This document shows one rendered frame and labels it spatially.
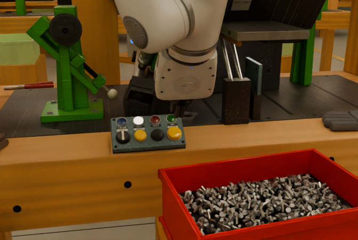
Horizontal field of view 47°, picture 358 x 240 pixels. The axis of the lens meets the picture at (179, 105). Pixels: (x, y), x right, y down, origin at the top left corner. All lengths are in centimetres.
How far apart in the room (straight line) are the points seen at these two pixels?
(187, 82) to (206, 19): 15
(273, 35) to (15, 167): 58
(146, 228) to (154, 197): 134
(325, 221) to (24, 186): 55
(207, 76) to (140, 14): 21
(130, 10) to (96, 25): 85
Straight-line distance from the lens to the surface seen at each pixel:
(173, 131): 85
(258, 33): 88
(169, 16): 53
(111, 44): 139
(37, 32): 104
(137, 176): 86
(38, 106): 119
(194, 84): 69
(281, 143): 91
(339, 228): 67
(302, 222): 62
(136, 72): 108
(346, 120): 103
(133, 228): 223
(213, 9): 57
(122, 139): 83
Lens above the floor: 124
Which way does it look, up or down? 18 degrees down
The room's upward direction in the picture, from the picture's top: straight up
